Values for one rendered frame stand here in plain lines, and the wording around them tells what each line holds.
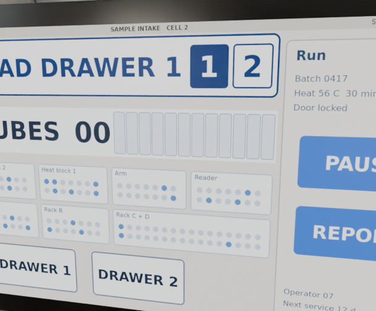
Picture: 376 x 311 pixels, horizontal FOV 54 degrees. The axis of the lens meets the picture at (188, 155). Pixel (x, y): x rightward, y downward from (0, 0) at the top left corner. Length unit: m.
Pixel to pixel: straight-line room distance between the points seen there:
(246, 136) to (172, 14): 0.12
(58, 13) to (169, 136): 0.15
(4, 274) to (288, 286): 0.29
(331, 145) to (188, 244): 0.15
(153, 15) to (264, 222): 0.20
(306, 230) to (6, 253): 0.30
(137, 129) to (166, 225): 0.09
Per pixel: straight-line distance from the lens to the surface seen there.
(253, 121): 0.32
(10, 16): 0.40
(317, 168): 0.33
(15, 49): 0.39
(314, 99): 0.32
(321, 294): 0.37
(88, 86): 0.35
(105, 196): 0.36
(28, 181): 0.40
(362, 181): 0.34
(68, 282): 0.42
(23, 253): 0.43
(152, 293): 0.38
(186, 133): 0.33
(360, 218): 0.34
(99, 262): 0.39
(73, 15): 0.36
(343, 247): 0.35
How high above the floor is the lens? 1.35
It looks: 49 degrees down
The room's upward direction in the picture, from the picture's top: 11 degrees counter-clockwise
